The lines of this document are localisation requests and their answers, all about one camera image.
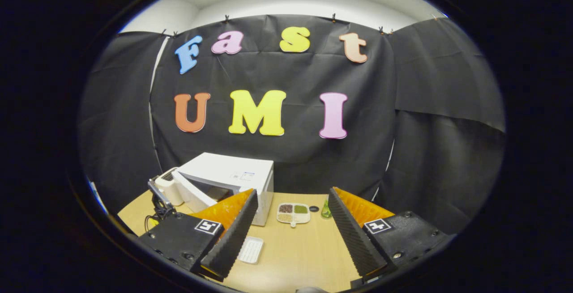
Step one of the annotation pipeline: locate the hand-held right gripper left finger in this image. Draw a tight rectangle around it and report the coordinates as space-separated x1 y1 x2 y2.
137 189 259 281

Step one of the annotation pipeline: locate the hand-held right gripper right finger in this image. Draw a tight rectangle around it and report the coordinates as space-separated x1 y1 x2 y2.
328 187 457 282

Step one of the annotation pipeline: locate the white microwave oven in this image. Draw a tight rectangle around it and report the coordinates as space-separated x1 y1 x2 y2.
171 152 274 226

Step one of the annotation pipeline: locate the white toaster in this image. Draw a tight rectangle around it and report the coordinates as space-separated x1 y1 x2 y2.
154 167 185 206

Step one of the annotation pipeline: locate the white plastic tray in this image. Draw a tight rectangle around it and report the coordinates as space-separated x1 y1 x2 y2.
237 236 265 265

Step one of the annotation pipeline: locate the computer monitor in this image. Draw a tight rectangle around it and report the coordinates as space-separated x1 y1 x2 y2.
89 180 108 215

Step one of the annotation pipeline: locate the white divided dish of beans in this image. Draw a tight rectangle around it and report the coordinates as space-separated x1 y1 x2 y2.
276 202 311 228

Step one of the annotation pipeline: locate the black backdrop cloth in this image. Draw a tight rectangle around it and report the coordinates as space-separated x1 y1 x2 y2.
78 14 506 235

